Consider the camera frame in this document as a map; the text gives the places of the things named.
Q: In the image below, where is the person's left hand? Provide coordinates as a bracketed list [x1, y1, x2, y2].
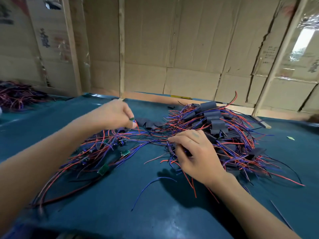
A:
[85, 99, 139, 132]

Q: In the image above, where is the person's right hand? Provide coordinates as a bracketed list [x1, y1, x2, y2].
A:
[167, 129, 227, 187]

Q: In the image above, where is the pile of black sleeve pieces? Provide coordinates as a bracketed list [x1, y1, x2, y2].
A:
[135, 117, 167, 130]

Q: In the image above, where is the pile of sleeved wired boards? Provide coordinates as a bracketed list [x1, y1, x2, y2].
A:
[145, 92, 306, 197]

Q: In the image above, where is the pile of unsleeved wired boards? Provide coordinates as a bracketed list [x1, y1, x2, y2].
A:
[30, 124, 155, 212]

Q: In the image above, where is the wire pile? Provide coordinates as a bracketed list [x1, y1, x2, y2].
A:
[0, 81, 53, 112]

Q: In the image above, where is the person's left forearm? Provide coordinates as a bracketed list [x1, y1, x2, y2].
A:
[0, 117, 100, 232]

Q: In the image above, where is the person's right forearm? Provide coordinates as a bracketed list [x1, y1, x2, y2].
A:
[209, 174, 300, 239]

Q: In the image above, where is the wooden ledge board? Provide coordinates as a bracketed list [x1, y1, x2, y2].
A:
[90, 87, 319, 122]

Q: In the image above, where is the clear plastic sheet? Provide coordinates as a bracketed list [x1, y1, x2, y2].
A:
[289, 15, 319, 80]

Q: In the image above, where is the loose blue wire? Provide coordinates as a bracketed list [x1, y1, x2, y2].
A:
[131, 177, 177, 212]

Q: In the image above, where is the thin wooden post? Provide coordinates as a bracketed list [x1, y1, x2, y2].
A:
[118, 0, 125, 100]

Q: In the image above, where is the wide wooden post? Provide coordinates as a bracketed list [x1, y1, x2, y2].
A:
[61, 0, 83, 96]

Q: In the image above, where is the pale slanted wooden post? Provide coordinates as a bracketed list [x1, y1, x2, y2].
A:
[252, 0, 312, 128]

